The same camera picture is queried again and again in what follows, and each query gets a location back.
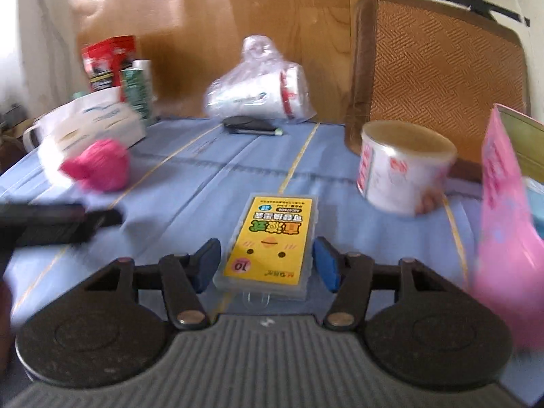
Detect blue striped tablecloth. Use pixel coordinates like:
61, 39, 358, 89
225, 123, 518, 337
0, 116, 544, 408

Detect plastic bag with paper cups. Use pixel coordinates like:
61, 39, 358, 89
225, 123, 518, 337
204, 35, 315, 122

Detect brown woven chair back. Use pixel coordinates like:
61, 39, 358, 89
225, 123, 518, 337
344, 0, 530, 182

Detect white enamel mug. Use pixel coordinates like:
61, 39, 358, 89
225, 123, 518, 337
21, 120, 45, 153

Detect pink macaron tin box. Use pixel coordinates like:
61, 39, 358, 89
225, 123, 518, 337
470, 104, 543, 350

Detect wooden laminate board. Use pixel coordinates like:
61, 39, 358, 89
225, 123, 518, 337
68, 0, 358, 122

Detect yellow card box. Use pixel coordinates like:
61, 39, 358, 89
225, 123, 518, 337
213, 193, 318, 300

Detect white red food can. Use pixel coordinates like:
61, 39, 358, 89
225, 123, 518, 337
357, 121, 457, 217

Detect person's left hand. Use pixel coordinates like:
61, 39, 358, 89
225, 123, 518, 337
0, 279, 12, 375

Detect green patterned drink carton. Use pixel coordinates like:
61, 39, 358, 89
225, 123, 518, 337
121, 60, 156, 126

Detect red snack tin box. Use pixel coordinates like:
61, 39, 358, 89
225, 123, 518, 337
81, 35, 136, 92

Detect white tissue pack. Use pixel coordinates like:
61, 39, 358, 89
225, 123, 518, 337
34, 87, 146, 187

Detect pink knitted soft cloth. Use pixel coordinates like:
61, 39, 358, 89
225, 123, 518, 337
59, 139, 130, 192

